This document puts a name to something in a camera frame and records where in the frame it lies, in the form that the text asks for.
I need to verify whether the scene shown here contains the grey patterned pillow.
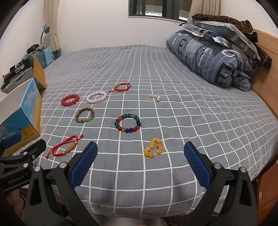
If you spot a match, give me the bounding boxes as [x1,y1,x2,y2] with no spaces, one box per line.
[179,19,261,61]

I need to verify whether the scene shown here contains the teal desk lamp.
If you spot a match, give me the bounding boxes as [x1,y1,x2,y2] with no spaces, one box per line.
[40,25,50,44]

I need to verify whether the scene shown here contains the red bead bracelet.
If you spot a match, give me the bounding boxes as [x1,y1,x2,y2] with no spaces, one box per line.
[61,94,80,107]

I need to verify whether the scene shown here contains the brown blanket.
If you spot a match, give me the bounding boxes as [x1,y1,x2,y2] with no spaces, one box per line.
[192,14,272,69]

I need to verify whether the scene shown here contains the beige curtain right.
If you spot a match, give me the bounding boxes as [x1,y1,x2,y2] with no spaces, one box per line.
[201,0,220,15]

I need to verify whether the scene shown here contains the teal storage case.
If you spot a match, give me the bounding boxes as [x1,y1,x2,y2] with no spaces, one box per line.
[36,47,55,69]

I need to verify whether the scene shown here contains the blue yellow cardboard box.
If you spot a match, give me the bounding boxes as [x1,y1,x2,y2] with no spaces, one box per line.
[1,59,47,157]

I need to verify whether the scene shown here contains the brown wooden bead bracelet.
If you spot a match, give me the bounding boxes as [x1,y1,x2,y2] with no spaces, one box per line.
[75,107,95,123]

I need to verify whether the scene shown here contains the grey clutter pile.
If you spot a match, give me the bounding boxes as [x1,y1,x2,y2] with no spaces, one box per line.
[1,44,46,94]

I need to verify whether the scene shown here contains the dark framed window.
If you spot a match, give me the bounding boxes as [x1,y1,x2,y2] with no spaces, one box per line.
[129,0,192,21]

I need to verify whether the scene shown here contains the yellow bead bracelet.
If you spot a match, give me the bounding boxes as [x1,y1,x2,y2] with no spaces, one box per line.
[143,137,164,159]

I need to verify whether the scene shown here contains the rolled grey blue duvet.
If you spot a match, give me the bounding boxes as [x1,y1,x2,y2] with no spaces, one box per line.
[166,30,258,91]

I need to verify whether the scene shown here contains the grey checked bed sheet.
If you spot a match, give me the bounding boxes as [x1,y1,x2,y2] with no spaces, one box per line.
[35,45,277,218]

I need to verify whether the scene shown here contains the wooden headboard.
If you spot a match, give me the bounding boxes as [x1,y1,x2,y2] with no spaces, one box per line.
[251,30,278,117]

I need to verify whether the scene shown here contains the red cord bracelet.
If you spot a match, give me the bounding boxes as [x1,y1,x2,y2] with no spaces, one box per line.
[45,134,84,160]
[108,82,132,93]

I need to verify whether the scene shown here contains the white pearl earrings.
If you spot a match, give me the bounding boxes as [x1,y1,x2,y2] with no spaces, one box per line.
[149,94,161,102]

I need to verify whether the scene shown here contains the beige curtain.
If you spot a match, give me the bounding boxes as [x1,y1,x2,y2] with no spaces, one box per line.
[45,0,60,51]
[201,0,220,15]

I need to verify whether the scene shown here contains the multicolour glass bead bracelet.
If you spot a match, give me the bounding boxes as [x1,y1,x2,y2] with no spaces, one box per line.
[114,112,142,134]

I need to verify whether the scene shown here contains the pink bead bracelet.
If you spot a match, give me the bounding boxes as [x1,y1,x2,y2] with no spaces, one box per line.
[86,90,108,104]

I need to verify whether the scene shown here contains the beige curtain left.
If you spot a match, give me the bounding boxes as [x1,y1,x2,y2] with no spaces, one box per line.
[45,0,60,51]

